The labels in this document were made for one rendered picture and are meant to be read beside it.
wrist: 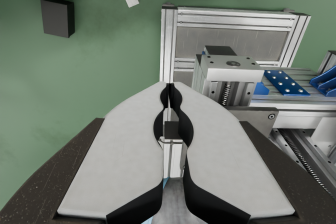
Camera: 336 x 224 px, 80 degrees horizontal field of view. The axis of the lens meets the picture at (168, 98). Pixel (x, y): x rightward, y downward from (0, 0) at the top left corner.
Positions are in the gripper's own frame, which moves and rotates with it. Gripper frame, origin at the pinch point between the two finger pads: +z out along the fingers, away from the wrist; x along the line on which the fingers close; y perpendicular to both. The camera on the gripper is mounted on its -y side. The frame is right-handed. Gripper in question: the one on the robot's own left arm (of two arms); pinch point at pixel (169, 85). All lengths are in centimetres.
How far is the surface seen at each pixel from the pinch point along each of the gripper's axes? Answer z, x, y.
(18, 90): 132, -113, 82
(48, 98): 132, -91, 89
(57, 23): 120, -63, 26
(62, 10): 120, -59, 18
